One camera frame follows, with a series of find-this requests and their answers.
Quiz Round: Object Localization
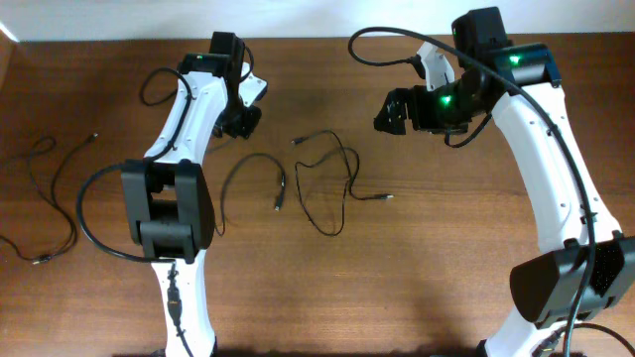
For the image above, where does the black cable short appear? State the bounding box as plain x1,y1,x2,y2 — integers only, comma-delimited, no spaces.
212,152,288,238

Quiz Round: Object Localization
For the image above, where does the black cable bundle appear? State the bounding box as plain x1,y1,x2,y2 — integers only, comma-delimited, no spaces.
290,129,395,238

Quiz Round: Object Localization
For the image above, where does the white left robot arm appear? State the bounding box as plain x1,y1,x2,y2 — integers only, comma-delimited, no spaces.
121,32,267,356

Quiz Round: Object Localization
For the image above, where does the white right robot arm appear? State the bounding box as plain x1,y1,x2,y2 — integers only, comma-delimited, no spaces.
374,7,634,356

